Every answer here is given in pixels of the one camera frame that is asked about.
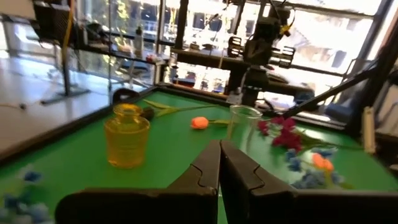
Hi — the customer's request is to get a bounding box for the green stem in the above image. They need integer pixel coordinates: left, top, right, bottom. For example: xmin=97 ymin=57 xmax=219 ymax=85
xmin=190 ymin=116 xmax=233 ymax=131

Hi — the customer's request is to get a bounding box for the black curved hook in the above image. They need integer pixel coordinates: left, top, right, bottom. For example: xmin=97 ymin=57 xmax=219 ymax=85
xmin=111 ymin=88 xmax=141 ymax=106

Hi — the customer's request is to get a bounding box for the yellow hanging cord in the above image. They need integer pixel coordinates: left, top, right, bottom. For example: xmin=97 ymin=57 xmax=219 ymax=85
xmin=60 ymin=0 xmax=75 ymax=65

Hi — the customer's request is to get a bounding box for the blue chair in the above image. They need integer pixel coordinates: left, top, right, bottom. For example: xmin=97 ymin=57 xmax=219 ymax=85
xmin=324 ymin=101 xmax=356 ymax=124

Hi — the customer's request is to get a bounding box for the magenta artificial flower bunch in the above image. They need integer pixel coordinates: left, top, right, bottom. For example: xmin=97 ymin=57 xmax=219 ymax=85
xmin=257 ymin=115 xmax=363 ymax=153

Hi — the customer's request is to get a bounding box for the clear glass vase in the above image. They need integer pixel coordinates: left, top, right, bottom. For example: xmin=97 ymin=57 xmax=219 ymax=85
xmin=226 ymin=104 xmax=264 ymax=155

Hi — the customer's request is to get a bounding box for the blue artificial flower bunch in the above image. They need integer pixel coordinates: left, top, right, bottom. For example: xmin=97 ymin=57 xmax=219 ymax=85
xmin=0 ymin=169 xmax=55 ymax=224
xmin=285 ymin=146 xmax=355 ymax=190

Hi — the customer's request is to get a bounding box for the grey office desk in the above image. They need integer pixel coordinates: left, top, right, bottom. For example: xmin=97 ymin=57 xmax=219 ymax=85
xmin=170 ymin=46 xmax=315 ymax=98

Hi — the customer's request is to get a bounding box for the yellow glass vase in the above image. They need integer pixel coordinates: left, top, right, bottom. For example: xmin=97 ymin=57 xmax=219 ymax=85
xmin=104 ymin=103 xmax=151 ymax=170

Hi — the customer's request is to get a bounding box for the black perforated cabinet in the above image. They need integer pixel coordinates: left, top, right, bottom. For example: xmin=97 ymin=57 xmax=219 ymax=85
xmin=32 ymin=0 xmax=74 ymax=44

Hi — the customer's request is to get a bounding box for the black diagonal frame strut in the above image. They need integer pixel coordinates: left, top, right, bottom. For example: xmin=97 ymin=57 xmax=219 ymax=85
xmin=282 ymin=30 xmax=398 ymax=134

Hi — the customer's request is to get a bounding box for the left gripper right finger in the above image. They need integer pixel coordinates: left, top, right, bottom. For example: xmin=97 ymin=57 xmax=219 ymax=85
xmin=219 ymin=140 xmax=398 ymax=224

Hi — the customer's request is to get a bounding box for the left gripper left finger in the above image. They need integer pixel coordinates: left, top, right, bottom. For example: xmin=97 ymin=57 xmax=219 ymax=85
xmin=55 ymin=139 xmax=222 ymax=224

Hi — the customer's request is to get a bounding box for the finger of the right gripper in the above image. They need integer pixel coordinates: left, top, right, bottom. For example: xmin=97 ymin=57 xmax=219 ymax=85
xmin=244 ymin=42 xmax=259 ymax=65
xmin=257 ymin=42 xmax=273 ymax=65

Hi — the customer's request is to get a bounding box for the dark cluttered desk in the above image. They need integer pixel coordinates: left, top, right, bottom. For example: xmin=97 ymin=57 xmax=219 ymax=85
xmin=73 ymin=29 xmax=170 ymax=67

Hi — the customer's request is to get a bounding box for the black floor stand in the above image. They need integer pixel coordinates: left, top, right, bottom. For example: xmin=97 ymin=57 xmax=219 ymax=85
xmin=40 ymin=46 xmax=91 ymax=106

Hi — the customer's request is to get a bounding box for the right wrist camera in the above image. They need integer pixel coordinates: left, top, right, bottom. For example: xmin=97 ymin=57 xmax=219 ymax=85
xmin=254 ymin=17 xmax=282 ymax=42

